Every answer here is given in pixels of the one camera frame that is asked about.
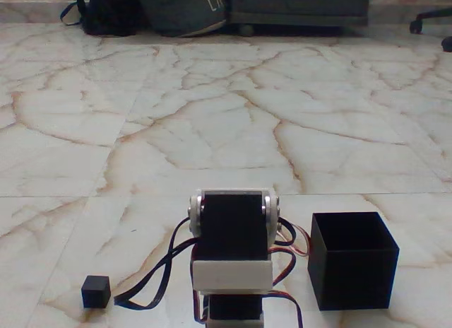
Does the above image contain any small black cube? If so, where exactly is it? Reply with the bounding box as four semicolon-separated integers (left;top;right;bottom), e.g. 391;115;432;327
81;275;112;310

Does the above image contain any black box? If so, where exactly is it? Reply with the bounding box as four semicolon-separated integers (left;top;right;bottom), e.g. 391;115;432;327
307;211;400;312

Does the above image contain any grey fabric bag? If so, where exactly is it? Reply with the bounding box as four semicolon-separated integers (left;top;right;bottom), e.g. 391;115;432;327
136;0;229;38

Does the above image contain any dark grey wheeled cabinet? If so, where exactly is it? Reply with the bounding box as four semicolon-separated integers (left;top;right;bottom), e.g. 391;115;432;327
225;0;370;37

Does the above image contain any black backpack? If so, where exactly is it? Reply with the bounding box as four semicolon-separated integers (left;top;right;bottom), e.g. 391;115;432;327
59;0;143;37

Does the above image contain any black office chair base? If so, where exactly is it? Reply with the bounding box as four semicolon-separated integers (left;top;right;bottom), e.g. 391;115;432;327
408;8;452;54

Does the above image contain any red white black servo cable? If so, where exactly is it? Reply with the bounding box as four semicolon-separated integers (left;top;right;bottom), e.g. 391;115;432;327
266;217;312;328

